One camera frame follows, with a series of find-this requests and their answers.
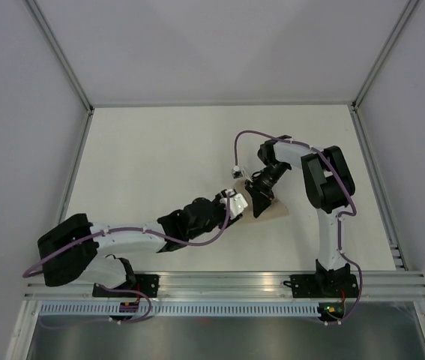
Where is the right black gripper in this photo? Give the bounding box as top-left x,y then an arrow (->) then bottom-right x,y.
244,161 -> 289,218

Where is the beige cloth napkin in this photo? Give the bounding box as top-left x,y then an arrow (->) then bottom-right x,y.
233,179 -> 289,224

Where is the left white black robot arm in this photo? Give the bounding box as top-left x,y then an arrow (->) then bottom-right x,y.
28,193 -> 241,297

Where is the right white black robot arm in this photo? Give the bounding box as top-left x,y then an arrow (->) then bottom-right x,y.
243,136 -> 361,298

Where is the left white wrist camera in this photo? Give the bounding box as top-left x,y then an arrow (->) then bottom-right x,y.
219,188 -> 249,220

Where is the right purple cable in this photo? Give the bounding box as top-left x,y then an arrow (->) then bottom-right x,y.
232,130 -> 365,323

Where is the purple cable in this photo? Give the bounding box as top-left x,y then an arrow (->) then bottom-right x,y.
232,130 -> 365,323
22,196 -> 232,331

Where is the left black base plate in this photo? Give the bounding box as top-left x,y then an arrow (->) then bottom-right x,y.
92,274 -> 160,299

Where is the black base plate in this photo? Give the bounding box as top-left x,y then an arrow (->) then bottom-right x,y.
282,274 -> 359,299
92,274 -> 160,299

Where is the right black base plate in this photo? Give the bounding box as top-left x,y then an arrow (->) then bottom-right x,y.
282,274 -> 359,299

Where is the right aluminium frame post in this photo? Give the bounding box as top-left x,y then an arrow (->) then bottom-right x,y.
351,0 -> 421,111

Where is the aluminium frame post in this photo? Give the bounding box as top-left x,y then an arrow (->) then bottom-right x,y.
24,0 -> 94,113
351,0 -> 421,111

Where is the white slotted cable duct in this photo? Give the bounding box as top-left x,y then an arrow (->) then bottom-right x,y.
40,301 -> 319,317

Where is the aluminium mounting rail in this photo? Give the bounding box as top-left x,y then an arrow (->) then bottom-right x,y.
22,271 -> 425,302

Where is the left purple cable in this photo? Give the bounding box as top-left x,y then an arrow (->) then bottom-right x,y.
22,196 -> 232,331

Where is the left aluminium frame post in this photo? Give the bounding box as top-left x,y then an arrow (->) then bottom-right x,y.
24,0 -> 94,113

